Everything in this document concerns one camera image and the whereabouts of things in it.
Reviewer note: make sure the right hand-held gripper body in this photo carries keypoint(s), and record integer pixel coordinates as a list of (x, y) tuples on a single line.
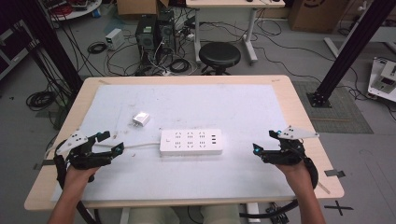
[(288, 152)]

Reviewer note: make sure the grey floor carpet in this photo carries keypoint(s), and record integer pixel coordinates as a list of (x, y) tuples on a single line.
[(342, 115)]

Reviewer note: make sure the white charger adapter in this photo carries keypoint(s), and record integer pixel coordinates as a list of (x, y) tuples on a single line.
[(141, 119)]

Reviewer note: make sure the white table mat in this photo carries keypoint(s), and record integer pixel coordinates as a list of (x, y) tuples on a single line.
[(202, 102)]

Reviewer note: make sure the white power supply box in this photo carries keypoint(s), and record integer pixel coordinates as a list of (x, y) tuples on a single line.
[(114, 39)]

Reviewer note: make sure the round white table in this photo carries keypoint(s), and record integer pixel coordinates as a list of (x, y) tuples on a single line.
[(77, 11)]

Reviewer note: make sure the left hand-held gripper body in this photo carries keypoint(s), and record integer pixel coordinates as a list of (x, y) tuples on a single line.
[(81, 157)]

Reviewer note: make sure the white power strip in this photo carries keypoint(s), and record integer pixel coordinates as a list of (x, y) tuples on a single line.
[(190, 142)]

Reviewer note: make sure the wooden table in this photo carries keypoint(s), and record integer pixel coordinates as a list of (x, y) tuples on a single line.
[(323, 183)]

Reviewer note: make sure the black tape cross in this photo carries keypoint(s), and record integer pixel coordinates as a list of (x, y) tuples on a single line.
[(338, 207)]

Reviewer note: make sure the white desk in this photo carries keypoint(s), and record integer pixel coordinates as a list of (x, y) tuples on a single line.
[(233, 3)]

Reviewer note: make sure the white machine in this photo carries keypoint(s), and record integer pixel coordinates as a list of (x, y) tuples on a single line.
[(384, 79)]

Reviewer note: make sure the large cardboard box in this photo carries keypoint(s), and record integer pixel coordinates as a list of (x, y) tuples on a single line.
[(316, 15)]

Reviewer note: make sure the black metal post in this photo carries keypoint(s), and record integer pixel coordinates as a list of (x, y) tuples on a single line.
[(351, 46), (46, 40)]

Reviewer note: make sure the person's left hand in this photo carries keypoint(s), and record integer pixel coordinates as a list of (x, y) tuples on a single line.
[(77, 176)]

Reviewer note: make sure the black round stool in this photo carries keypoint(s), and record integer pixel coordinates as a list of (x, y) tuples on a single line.
[(219, 54)]

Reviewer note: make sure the small cardboard box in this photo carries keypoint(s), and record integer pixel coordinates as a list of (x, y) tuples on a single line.
[(137, 6)]

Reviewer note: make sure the grey tape strip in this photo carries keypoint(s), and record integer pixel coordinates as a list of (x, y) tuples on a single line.
[(334, 173)]

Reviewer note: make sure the black computer tower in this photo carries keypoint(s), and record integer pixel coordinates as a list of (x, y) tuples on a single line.
[(166, 31), (145, 37)]

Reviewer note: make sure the person's right hand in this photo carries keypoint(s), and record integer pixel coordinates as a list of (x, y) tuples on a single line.
[(292, 174)]

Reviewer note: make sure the grey metal shelf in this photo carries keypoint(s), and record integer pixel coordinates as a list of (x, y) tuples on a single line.
[(14, 53)]

